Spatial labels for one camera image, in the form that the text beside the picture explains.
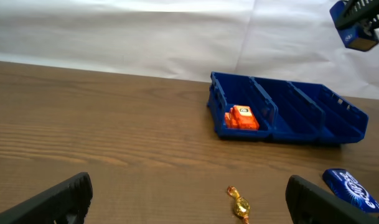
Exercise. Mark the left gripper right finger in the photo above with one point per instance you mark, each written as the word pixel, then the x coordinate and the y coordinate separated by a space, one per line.
pixel 313 205

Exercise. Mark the gold candy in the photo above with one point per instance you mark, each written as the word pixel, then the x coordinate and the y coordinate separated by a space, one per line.
pixel 240 206

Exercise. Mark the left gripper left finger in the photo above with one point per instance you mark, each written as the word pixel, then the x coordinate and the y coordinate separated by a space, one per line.
pixel 61 199

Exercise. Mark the blue tray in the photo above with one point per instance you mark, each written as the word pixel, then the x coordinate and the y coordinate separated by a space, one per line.
pixel 298 124

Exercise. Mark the blue candy pack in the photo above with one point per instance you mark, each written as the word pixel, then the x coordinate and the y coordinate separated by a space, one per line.
pixel 352 37
pixel 348 188

